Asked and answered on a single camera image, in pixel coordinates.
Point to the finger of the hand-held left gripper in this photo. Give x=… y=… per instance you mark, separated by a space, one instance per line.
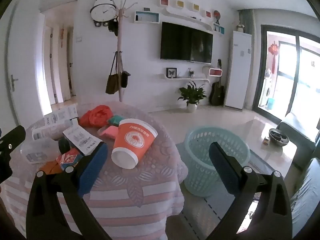
x=10 y=140

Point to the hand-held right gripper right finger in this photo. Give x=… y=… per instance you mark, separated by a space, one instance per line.
x=223 y=170

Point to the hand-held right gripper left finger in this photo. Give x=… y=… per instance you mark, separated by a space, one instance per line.
x=93 y=170

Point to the light blue plastic basket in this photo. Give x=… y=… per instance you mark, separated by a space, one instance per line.
x=197 y=170

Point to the red cloth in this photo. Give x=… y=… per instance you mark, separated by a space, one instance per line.
x=108 y=131

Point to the small red carton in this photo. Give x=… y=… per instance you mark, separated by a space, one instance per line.
x=68 y=158

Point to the clear plastic bottle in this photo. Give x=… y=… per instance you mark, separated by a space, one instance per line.
x=40 y=150

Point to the white printed receipt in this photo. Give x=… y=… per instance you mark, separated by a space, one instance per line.
x=80 y=137

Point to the orange paper piece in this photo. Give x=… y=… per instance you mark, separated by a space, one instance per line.
x=51 y=167

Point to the grey floor rug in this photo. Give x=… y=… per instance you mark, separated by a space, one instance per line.
x=200 y=212

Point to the orange paper cup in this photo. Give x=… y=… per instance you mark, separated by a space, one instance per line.
x=132 y=140

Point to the orange plastic bag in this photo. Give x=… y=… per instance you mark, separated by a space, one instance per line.
x=97 y=116

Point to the glass coffee table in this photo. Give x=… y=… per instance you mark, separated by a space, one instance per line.
x=260 y=130

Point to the teal cloth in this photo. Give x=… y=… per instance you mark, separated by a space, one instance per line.
x=115 y=120

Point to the white printed carton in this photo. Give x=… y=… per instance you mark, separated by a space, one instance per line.
x=61 y=115

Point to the dark round ashtray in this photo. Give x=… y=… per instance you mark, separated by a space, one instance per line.
x=278 y=136

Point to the white room door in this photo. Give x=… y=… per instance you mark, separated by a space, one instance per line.
x=25 y=67

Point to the dark acoustic guitar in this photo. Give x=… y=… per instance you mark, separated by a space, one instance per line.
x=216 y=93

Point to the blue bucket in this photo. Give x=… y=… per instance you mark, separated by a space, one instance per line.
x=270 y=103

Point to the green potted plant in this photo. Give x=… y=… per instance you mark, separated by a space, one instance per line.
x=192 y=95

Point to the grey sofa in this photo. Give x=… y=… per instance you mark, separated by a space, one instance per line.
x=307 y=192

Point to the brown tote bag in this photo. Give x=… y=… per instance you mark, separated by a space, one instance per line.
x=112 y=85

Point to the white washing machine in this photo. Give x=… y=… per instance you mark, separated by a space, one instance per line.
x=267 y=90

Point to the small black bag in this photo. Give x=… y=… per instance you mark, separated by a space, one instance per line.
x=125 y=78

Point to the red and white cubby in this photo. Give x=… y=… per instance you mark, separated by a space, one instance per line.
x=215 y=72

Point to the white curved low shelf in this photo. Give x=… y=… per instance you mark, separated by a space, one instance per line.
x=185 y=79

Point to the small flower vase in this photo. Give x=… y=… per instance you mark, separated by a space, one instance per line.
x=191 y=73

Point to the red knot hanging ornament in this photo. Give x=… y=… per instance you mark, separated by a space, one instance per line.
x=273 y=50

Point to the white coat rack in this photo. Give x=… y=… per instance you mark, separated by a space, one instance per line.
x=120 y=42

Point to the black-framed sliding glass door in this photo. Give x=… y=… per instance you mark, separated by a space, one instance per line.
x=297 y=55

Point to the black hat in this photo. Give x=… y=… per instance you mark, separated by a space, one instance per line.
x=113 y=26

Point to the grey-green curtain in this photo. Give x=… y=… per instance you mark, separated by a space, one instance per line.
x=248 y=20

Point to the red round paddle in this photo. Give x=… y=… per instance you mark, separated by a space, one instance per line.
x=216 y=15

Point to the black butterfly picture frame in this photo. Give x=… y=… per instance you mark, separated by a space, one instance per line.
x=171 y=72

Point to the black wall television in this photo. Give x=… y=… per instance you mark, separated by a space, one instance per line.
x=185 y=42

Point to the long white wall shelf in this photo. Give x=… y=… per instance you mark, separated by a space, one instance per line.
x=187 y=17

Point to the small red picture frame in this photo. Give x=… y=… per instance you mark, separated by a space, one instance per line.
x=164 y=2
x=208 y=14

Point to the round white wall clock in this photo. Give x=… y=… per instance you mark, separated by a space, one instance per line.
x=103 y=10

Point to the white blue-lined wall cubby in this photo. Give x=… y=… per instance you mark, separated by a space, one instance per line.
x=146 y=17

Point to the small yellow picture frame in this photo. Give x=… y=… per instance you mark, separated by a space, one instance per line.
x=180 y=4
x=196 y=7

